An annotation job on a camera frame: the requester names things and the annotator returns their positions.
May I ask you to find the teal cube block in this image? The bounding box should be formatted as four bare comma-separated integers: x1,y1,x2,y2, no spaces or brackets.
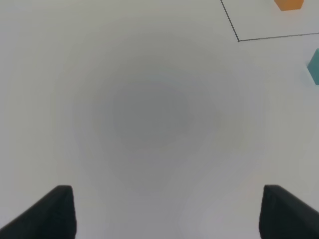
307,49,319,86

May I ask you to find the orange template block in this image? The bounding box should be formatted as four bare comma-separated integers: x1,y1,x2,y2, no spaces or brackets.
274,0,304,11

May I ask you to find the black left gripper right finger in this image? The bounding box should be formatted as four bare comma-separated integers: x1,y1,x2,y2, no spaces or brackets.
259,185,319,239

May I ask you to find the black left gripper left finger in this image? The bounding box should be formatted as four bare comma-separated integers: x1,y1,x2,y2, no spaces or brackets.
0,185,77,239

